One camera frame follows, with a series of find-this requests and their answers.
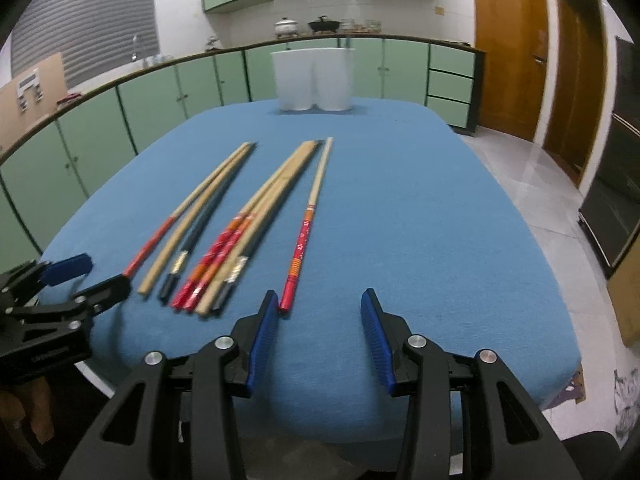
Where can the wooden doorway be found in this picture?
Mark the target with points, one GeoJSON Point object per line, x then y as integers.
{"type": "Point", "coordinates": [575, 85]}

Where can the black wok with lid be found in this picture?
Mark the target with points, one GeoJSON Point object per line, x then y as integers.
{"type": "Point", "coordinates": [324, 25]}

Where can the white lidded pot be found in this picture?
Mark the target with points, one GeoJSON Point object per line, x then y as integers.
{"type": "Point", "coordinates": [286, 27]}

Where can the metal sink faucet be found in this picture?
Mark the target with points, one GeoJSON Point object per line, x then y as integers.
{"type": "Point", "coordinates": [135, 47]}

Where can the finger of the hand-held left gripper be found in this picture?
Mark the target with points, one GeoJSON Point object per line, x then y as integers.
{"type": "Point", "coordinates": [105, 295]}
{"type": "Point", "coordinates": [65, 266]}

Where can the cardboard box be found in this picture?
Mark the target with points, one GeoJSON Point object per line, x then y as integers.
{"type": "Point", "coordinates": [627, 300]}

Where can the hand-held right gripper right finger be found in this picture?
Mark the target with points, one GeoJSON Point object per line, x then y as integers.
{"type": "Point", "coordinates": [377, 340]}

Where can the dark glass-front cabinet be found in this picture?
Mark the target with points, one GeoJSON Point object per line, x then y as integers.
{"type": "Point", "coordinates": [615, 185]}

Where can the black and white floor rag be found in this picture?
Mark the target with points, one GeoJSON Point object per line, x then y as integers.
{"type": "Point", "coordinates": [625, 400]}

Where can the person's left hand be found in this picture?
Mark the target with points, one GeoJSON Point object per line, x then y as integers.
{"type": "Point", "coordinates": [25, 410]}

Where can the blue tablecloth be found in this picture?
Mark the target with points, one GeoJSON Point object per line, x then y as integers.
{"type": "Point", "coordinates": [400, 240]}

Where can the dark kitchen countertop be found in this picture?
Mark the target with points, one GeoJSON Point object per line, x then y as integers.
{"type": "Point", "coordinates": [380, 36]}

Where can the white two-compartment chopstick holder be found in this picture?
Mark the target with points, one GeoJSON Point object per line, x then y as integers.
{"type": "Point", "coordinates": [300, 80]}

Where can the black stool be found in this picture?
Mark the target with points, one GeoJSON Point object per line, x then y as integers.
{"type": "Point", "coordinates": [590, 447]}

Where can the green lower kitchen cabinets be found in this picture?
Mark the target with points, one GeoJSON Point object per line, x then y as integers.
{"type": "Point", "coordinates": [150, 110]}

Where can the grey window blind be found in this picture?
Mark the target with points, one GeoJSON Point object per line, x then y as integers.
{"type": "Point", "coordinates": [85, 15]}

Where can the wooden door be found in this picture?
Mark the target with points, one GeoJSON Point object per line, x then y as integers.
{"type": "Point", "coordinates": [510, 45]}

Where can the red patterned wooden chopstick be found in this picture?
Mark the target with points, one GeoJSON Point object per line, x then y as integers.
{"type": "Point", "coordinates": [194, 300]}
{"type": "Point", "coordinates": [300, 245]}
{"type": "Point", "coordinates": [181, 297]}

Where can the cardboard sheet with white pieces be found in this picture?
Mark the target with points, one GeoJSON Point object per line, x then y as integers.
{"type": "Point", "coordinates": [35, 110]}

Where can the dark chopstick with gold band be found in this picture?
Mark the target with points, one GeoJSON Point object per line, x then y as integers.
{"type": "Point", "coordinates": [222, 300]}
{"type": "Point", "coordinates": [167, 287]}

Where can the red-ended wooden chopstick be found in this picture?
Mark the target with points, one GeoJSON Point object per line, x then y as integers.
{"type": "Point", "coordinates": [150, 249]}

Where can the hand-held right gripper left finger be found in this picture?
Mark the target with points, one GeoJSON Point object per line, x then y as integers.
{"type": "Point", "coordinates": [262, 340]}

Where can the plain wooden chopstick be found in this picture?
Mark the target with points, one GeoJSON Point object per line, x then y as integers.
{"type": "Point", "coordinates": [160, 266]}
{"type": "Point", "coordinates": [206, 305]}

